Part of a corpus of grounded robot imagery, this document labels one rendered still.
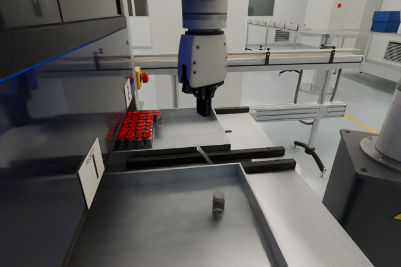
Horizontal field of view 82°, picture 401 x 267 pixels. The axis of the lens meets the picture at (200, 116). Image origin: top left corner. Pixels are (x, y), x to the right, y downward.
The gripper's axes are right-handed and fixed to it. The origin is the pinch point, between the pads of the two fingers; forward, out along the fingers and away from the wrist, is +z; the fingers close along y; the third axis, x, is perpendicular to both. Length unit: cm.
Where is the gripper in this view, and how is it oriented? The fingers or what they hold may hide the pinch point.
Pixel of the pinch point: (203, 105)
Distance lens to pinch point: 50.6
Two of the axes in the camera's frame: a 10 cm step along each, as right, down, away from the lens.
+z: 0.0, 9.1, 4.1
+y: -7.7, 2.6, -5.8
